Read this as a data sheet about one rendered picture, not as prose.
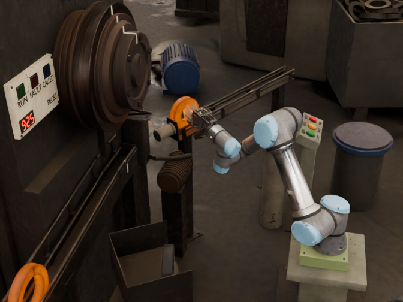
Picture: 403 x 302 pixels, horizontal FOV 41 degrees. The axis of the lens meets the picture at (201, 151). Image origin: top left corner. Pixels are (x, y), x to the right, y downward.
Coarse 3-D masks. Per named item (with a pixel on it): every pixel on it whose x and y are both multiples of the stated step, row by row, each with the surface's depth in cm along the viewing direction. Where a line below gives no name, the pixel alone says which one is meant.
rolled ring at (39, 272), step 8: (32, 264) 162; (40, 264) 164; (24, 272) 158; (32, 272) 160; (40, 272) 165; (16, 280) 156; (24, 280) 156; (40, 280) 167; (48, 280) 170; (16, 288) 154; (24, 288) 156; (40, 288) 168; (8, 296) 154; (16, 296) 154; (40, 296) 168
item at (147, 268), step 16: (160, 224) 186; (112, 240) 182; (128, 240) 184; (144, 240) 187; (160, 240) 189; (112, 256) 180; (128, 256) 187; (144, 256) 187; (160, 256) 187; (128, 272) 181; (144, 272) 181; (160, 272) 182; (176, 272) 182; (192, 272) 166; (128, 288) 159; (144, 288) 162; (160, 288) 164; (176, 288) 167; (192, 288) 169
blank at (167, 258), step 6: (168, 246) 171; (174, 246) 176; (168, 252) 168; (174, 252) 177; (162, 258) 167; (168, 258) 166; (174, 258) 178; (162, 264) 166; (168, 264) 166; (174, 264) 180; (162, 270) 165; (168, 270) 165; (162, 276) 165
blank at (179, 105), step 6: (186, 96) 251; (180, 102) 247; (186, 102) 250; (192, 102) 252; (174, 108) 248; (180, 108) 248; (174, 114) 247; (180, 114) 250; (174, 120) 249; (180, 120) 251; (180, 126) 252
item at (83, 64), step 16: (96, 16) 183; (80, 32) 180; (96, 32) 178; (80, 48) 178; (96, 48) 179; (80, 64) 178; (80, 80) 179; (80, 96) 182; (80, 112) 187; (96, 112) 186; (112, 128) 202
